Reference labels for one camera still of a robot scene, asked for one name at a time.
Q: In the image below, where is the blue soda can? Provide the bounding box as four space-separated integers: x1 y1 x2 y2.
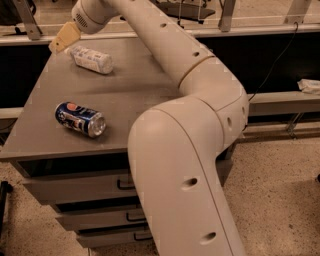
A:
55 102 106 138

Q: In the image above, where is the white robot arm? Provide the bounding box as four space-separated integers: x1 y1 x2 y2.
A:
49 0 249 256

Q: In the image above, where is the white packet on ledge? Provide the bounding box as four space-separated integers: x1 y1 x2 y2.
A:
298 79 320 95

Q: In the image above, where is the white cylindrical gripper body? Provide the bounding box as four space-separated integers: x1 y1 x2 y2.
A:
71 0 119 34

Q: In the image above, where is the grey drawer cabinet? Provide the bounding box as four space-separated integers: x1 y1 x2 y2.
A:
0 35 245 249

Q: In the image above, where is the black object at left edge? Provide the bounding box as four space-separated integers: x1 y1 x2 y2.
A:
0 181 13 237

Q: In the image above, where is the black cable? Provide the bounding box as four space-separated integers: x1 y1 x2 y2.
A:
248 21 300 103

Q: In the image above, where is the top grey drawer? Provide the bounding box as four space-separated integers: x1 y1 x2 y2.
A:
23 158 234 205

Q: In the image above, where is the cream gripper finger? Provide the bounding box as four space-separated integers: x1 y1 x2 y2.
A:
49 22 81 54

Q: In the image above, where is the clear plastic water bottle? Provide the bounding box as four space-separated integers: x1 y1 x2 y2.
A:
65 46 113 75

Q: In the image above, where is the dark office chair base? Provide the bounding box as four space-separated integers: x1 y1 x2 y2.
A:
150 0 215 24

